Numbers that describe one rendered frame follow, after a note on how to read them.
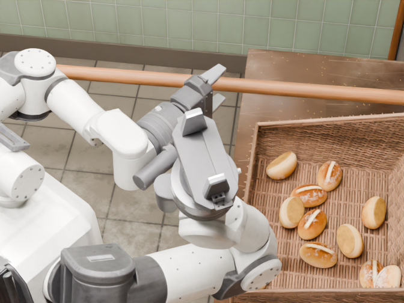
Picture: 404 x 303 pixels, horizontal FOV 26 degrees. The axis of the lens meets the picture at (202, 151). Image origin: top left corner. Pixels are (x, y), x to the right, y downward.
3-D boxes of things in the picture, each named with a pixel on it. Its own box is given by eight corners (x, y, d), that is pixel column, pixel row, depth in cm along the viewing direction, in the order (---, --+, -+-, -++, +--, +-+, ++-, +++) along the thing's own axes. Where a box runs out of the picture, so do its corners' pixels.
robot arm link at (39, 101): (105, 140, 172) (45, 85, 180) (113, 100, 165) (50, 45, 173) (62, 160, 165) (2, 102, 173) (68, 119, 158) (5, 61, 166)
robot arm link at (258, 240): (263, 225, 131) (296, 251, 148) (227, 174, 136) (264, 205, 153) (207, 267, 133) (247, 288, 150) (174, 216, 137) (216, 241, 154)
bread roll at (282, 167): (260, 169, 246) (269, 184, 247) (271, 170, 240) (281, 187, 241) (285, 149, 249) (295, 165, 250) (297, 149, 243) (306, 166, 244)
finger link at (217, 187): (229, 171, 99) (227, 184, 105) (202, 180, 99) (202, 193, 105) (234, 183, 99) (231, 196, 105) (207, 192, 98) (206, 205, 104)
